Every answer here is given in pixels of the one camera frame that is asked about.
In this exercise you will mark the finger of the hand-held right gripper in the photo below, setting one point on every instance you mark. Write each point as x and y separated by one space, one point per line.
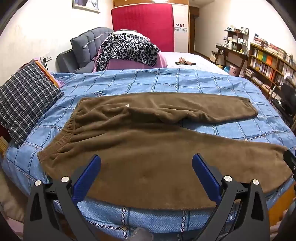
290 160

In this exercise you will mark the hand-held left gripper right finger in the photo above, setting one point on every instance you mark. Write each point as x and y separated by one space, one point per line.
205 176

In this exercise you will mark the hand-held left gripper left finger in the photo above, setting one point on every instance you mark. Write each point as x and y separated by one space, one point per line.
89 173

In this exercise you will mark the brown fleece pants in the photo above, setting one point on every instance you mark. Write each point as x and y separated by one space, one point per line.
150 150

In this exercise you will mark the black chair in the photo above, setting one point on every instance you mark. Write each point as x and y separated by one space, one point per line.
288 95

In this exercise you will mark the beige cloth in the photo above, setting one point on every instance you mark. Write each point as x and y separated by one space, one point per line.
11 199

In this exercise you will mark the dark plaid pillow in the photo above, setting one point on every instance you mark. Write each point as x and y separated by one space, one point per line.
25 99

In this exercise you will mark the blue checked blanket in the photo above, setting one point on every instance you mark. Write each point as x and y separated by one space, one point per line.
185 78

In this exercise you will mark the wooden bookshelf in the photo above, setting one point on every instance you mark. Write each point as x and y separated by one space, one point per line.
263 60

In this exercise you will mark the pink bin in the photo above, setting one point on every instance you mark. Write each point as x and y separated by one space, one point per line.
234 70

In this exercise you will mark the pink blanket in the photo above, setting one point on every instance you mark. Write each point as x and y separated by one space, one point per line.
122 65

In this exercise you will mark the white bed sheet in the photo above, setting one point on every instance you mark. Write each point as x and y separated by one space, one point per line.
203 61

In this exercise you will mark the stack of books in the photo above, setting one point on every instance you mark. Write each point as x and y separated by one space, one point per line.
270 46

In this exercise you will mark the pink hair dryer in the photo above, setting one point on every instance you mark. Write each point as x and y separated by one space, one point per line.
183 61

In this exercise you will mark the wooden desk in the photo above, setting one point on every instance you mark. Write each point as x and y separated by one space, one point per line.
227 52

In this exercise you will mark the leopard print cloth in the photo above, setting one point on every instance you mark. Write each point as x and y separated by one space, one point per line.
129 48

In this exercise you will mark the grey padded headboard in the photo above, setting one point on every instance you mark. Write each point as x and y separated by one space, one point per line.
85 41

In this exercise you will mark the small wooden shelf unit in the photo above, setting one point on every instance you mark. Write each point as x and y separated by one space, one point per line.
235 37

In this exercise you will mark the red mattress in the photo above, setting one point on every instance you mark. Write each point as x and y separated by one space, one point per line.
143 18

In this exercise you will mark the orange wooden bed frame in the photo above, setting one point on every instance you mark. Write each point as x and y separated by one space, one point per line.
281 204

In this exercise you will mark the white wall socket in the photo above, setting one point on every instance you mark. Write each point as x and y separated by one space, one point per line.
47 56

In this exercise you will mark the framed wall picture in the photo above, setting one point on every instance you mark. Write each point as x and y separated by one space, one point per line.
85 4

